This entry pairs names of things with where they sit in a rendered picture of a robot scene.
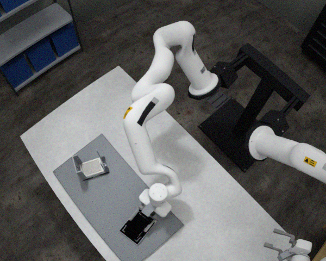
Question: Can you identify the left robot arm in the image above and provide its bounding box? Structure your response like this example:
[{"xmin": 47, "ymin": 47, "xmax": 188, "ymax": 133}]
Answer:
[{"xmin": 249, "ymin": 126, "xmax": 326, "ymax": 261}]

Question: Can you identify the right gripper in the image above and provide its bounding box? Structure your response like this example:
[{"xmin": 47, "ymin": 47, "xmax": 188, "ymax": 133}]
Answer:
[{"xmin": 129, "ymin": 189, "xmax": 172, "ymax": 232}]

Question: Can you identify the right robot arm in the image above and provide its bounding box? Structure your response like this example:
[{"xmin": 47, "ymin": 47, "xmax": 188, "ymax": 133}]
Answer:
[{"xmin": 123, "ymin": 21, "xmax": 218, "ymax": 217}]

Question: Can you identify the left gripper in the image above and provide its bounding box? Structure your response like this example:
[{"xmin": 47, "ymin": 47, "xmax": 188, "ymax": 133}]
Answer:
[{"xmin": 264, "ymin": 228, "xmax": 312, "ymax": 258}]

